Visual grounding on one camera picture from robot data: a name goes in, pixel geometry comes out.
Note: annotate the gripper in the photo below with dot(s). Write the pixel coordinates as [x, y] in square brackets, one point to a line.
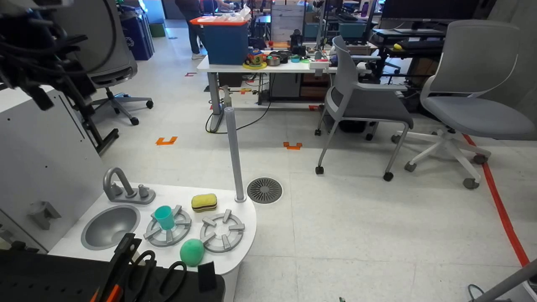
[33, 58]

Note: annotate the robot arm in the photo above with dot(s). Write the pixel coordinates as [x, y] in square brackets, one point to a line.
[25, 3]

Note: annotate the teal plastic cup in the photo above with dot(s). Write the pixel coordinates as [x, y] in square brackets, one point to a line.
[164, 217]

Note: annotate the black stand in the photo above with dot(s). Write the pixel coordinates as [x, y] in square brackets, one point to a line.
[98, 134]

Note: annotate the blue recycling bin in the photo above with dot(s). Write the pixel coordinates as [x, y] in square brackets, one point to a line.
[136, 35]

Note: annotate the person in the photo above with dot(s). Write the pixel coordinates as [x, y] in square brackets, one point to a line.
[194, 29]

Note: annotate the grey toy tap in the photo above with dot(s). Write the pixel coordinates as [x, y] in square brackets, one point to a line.
[126, 195]

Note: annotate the grey toy sink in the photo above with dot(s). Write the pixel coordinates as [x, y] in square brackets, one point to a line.
[110, 228]

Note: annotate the blue bin with orange lid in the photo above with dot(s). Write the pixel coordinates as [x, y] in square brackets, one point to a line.
[225, 42]

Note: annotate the white toy kitchen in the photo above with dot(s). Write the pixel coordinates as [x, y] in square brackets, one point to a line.
[176, 197]

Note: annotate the white table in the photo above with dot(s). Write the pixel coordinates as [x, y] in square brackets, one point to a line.
[235, 68]

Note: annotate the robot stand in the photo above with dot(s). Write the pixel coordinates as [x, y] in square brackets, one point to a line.
[42, 277]

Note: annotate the colourful toy on yellow plate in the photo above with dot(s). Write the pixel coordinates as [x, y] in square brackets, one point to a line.
[254, 58]

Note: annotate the grey toy kitchen rod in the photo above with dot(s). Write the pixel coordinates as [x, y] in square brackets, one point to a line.
[234, 155]

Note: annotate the yellow and black sponge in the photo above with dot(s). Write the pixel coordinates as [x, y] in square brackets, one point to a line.
[204, 202]

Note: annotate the orange and black tool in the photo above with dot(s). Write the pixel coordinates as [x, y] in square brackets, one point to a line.
[115, 268]

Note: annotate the grey toy burner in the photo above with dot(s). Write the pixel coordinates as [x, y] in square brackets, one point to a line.
[222, 230]
[178, 233]

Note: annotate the small metal pot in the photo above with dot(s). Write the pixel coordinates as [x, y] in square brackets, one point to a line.
[273, 61]

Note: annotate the green ball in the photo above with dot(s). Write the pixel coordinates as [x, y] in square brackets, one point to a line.
[192, 253]

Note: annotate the round floor drain grate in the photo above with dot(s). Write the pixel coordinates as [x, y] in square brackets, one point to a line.
[264, 190]

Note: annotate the grey chair on casters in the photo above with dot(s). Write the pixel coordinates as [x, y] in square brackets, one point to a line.
[361, 102]

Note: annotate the black desk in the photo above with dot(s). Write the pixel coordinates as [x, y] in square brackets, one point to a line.
[413, 44]

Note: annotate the monitor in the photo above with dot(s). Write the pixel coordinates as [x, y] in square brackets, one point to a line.
[428, 8]

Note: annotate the grey office chair white base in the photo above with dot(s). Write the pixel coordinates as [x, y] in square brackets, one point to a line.
[474, 109]

